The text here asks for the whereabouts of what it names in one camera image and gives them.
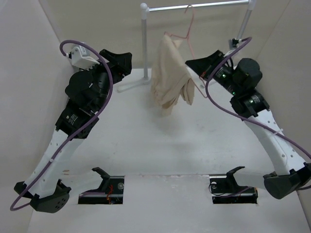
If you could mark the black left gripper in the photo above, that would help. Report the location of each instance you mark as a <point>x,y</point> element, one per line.
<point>120,64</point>

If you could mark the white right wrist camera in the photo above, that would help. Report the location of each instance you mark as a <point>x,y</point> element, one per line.
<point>234,43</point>

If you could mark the white clothes rack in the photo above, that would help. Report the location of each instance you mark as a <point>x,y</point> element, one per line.
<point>175,42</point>

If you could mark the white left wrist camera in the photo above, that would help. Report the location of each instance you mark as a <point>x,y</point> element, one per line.
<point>80,58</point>

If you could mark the beige cargo trousers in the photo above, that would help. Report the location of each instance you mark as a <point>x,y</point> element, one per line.
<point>170,79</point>

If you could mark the pink wire hanger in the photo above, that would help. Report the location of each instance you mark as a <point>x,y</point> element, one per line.
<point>187,38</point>

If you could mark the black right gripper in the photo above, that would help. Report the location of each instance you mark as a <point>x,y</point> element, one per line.
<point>204,66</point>

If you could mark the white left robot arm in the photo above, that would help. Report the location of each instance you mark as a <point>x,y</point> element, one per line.
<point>45,188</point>

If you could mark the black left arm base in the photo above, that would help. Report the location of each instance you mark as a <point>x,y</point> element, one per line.
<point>109,192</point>

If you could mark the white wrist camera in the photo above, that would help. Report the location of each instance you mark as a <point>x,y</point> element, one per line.
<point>234,43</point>
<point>80,58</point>

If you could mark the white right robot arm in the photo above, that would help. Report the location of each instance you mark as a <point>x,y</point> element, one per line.
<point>291,171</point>

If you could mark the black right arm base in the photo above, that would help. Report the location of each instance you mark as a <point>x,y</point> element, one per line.
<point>225,190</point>

